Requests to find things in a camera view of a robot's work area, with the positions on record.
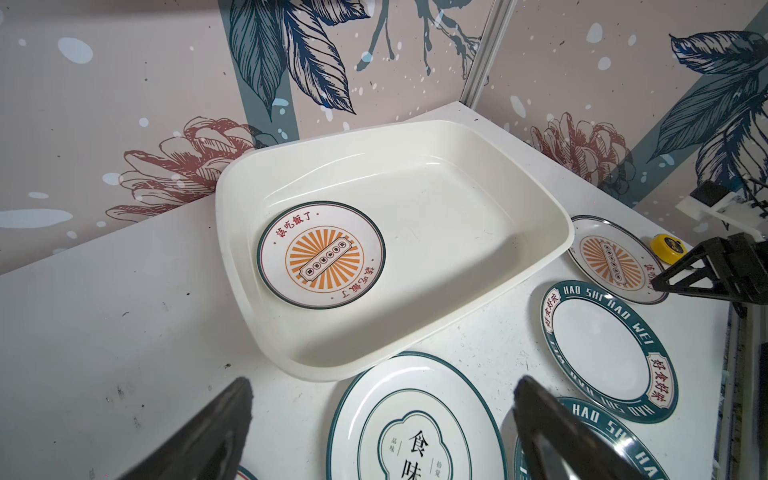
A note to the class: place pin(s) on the white plastic bin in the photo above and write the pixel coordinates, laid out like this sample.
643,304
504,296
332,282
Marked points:
463,223

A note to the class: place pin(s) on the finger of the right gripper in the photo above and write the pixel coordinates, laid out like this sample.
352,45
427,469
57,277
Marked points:
732,269

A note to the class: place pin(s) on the yellow tape measure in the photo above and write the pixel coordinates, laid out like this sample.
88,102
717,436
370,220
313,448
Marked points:
668,249

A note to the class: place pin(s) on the sunburst plate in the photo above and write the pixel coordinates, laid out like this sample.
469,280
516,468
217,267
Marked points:
244,474
320,255
615,259

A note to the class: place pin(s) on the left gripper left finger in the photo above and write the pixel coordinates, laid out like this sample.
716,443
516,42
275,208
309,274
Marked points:
208,446

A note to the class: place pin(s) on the white flower plate upper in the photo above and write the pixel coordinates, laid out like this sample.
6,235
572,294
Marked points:
414,416

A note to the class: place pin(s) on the green rim plate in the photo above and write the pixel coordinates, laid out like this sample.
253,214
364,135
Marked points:
594,444
609,352

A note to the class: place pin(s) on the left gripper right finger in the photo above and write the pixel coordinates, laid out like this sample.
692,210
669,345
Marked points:
558,438

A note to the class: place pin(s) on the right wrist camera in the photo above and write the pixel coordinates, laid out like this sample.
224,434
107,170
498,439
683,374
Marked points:
741,212

